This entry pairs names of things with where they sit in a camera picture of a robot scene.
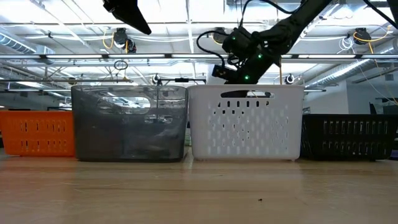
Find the silver ceiling air duct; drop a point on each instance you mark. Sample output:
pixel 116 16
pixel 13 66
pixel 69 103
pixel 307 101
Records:
pixel 18 45
pixel 342 71

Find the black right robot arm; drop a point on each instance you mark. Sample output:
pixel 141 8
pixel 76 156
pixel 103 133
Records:
pixel 295 21

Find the white perforated plastic basket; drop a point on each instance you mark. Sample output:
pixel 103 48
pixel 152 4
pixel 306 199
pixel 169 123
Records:
pixel 199 93

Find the black slotted plastic basket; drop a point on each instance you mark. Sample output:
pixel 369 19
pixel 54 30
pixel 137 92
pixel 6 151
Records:
pixel 342 137

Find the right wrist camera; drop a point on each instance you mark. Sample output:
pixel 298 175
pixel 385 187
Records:
pixel 224 73

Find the smoky grey translucent bin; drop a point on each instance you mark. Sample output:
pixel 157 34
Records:
pixel 124 140

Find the long ceiling light strip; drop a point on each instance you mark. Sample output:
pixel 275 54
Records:
pixel 93 56

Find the small black ceiling reel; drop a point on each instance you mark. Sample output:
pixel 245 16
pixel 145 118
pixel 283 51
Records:
pixel 155 78
pixel 289 78

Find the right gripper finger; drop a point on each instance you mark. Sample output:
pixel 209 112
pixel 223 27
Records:
pixel 234 94

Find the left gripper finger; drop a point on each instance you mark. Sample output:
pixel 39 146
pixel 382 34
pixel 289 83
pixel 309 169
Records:
pixel 109 4
pixel 130 15

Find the orange slotted plastic basket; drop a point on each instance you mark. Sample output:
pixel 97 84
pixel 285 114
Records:
pixel 37 146

